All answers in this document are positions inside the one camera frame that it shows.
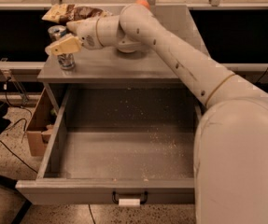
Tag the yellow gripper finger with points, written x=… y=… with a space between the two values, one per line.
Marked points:
x=65 y=45
x=73 y=25

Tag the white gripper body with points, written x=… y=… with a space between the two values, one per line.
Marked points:
x=87 y=33

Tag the silver blue redbull can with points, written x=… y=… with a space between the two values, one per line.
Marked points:
x=66 y=61

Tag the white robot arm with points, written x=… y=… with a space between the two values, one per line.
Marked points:
x=230 y=158

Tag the grey open top drawer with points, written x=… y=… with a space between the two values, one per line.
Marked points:
x=123 y=140

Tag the brown chip bag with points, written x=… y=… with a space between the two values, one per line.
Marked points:
x=64 y=13

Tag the grey cabinet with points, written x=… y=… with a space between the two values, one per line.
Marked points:
x=109 y=67

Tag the white paper bowl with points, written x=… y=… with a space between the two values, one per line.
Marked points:
x=127 y=49

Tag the orange fruit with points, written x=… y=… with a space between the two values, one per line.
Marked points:
x=143 y=3

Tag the cardboard box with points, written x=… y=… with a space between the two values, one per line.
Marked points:
x=40 y=126

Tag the black white drawer handle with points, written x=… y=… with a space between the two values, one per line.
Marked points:
x=129 y=199

